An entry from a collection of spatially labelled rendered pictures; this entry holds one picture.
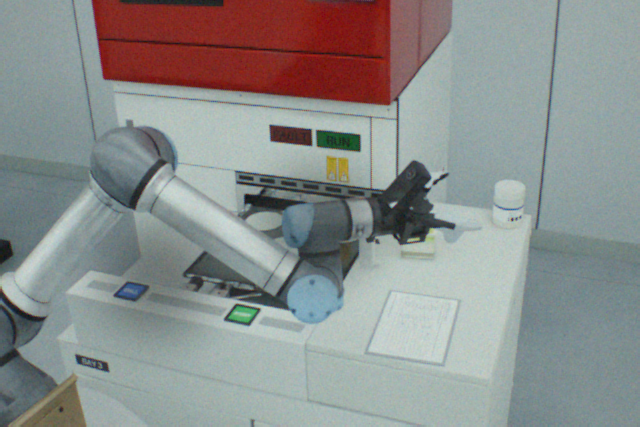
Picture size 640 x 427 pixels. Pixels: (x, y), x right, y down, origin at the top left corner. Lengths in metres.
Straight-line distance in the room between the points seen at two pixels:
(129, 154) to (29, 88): 3.30
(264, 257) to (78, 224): 0.38
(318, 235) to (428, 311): 0.32
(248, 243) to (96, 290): 0.56
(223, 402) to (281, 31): 0.86
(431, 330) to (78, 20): 3.06
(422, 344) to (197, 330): 0.45
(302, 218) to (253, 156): 0.76
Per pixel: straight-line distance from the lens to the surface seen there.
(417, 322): 1.47
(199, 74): 1.95
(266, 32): 1.83
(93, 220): 1.40
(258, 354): 1.50
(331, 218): 1.31
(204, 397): 1.65
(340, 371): 1.44
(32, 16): 4.33
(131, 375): 1.73
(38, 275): 1.46
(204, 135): 2.08
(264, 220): 1.97
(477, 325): 1.48
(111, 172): 1.24
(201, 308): 1.56
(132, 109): 2.17
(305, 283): 1.17
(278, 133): 1.97
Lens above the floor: 1.85
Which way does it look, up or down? 27 degrees down
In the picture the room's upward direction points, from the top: 2 degrees counter-clockwise
